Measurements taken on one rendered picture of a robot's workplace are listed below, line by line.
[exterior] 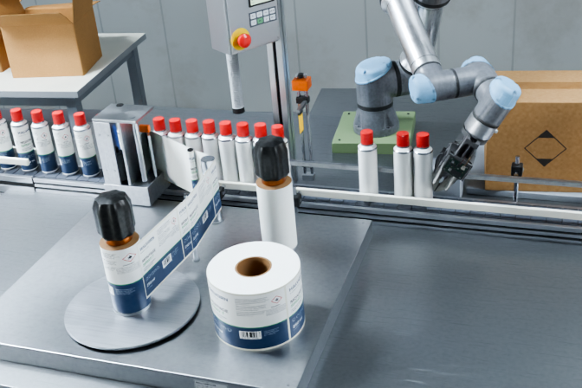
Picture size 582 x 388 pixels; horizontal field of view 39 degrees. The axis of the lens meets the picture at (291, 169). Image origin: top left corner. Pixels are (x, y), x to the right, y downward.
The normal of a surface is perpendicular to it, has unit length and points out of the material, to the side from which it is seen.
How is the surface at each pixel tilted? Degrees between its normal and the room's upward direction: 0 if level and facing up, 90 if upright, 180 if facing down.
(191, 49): 90
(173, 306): 0
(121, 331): 0
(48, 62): 90
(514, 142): 90
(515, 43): 90
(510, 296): 0
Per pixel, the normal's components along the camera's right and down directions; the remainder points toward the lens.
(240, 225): -0.08, -0.89
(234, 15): 0.60, 0.32
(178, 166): -0.73, 0.36
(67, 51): -0.13, 0.46
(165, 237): 0.91, 0.12
